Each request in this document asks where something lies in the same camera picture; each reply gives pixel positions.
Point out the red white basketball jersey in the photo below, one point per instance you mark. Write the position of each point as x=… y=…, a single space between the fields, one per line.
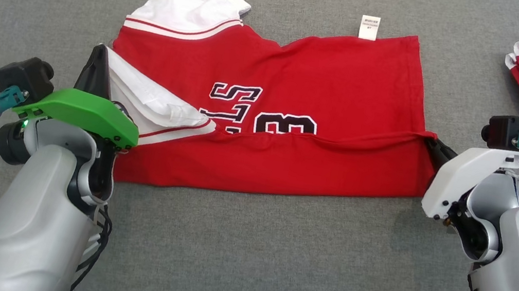
x=313 y=70

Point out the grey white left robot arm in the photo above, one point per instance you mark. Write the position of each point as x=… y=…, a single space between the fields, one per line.
x=40 y=215

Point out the teal left camera connector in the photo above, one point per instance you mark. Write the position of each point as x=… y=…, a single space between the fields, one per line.
x=3 y=101

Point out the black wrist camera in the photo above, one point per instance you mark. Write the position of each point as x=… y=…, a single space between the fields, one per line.
x=504 y=129
x=23 y=74

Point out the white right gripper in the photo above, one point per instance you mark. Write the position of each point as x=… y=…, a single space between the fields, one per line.
x=462 y=177

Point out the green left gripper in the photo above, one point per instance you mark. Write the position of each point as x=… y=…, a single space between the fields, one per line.
x=82 y=112

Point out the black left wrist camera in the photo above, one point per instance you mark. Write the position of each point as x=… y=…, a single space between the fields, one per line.
x=23 y=74

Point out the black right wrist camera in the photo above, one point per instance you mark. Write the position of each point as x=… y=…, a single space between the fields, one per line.
x=504 y=129

